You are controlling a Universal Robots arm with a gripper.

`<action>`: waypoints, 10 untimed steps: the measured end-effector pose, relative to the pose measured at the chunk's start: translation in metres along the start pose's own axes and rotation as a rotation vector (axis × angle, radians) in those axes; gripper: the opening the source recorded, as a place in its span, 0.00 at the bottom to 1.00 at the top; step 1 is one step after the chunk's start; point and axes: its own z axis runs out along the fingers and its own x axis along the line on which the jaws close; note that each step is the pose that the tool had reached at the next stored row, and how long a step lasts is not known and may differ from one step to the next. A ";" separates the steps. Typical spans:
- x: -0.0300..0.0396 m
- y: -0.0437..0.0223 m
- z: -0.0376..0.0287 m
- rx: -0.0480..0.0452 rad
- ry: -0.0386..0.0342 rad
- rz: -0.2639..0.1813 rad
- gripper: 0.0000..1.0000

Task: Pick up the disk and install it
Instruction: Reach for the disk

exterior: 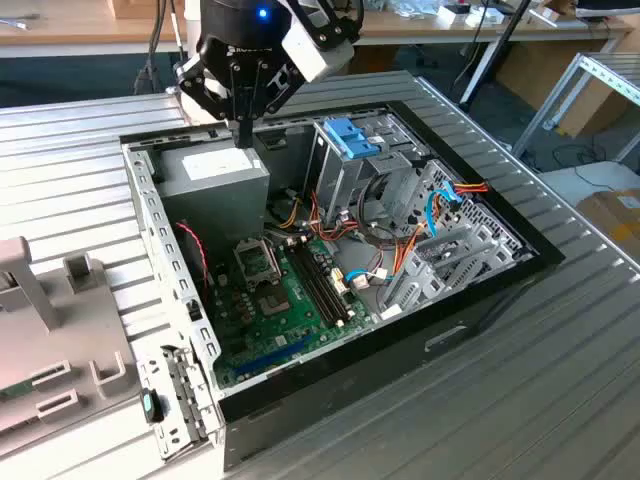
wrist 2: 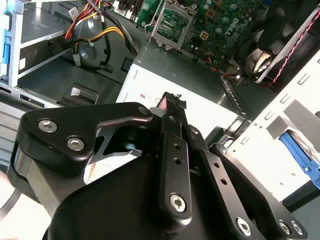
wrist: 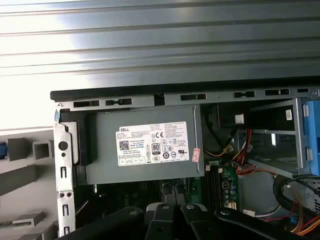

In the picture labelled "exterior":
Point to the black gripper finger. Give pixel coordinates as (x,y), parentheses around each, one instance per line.
(280,92)
(200,85)

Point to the grey metal disk bay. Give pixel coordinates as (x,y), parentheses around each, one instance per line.
(425,285)

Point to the blue plastic drive latch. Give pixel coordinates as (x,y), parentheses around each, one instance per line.
(342,129)
(365,146)

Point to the wooden box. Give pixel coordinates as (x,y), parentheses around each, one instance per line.
(145,9)

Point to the grey drive cage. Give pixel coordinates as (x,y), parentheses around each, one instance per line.
(345,185)

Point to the grey power supply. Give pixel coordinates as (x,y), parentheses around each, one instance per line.
(215,200)

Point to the wooden desk with wrench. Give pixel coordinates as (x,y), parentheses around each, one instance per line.
(75,30)

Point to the CPU socket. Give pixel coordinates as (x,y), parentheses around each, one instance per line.
(256,262)

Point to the small white box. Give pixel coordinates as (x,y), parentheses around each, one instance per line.
(460,15)

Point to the black RAM slot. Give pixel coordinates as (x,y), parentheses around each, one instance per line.
(327,285)
(315,290)

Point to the square chipset chip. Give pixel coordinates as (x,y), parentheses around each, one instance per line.
(273,304)

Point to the green motherboard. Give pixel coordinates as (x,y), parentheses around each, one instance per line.
(300,325)

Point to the black stand pole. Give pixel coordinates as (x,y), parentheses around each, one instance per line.
(514,19)

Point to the large brown cardboard box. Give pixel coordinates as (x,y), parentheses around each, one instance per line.
(530,65)

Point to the blue expansion slot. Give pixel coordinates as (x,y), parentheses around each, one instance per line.
(272,356)

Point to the grey parts rack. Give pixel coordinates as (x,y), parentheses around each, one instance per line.
(65,320)

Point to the long wooden desk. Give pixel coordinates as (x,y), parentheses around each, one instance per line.
(550,31)

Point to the black open PC case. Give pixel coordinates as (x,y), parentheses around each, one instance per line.
(400,360)

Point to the white flat panel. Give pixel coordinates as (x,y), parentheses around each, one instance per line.
(600,175)

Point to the green RAM stick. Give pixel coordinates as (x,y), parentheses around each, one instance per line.
(15,391)

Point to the cardboard box with yellow tape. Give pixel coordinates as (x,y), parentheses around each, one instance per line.
(615,220)

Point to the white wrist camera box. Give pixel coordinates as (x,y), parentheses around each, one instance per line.
(315,55)

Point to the grey metal shelf frame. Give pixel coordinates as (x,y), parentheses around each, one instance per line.
(615,75)

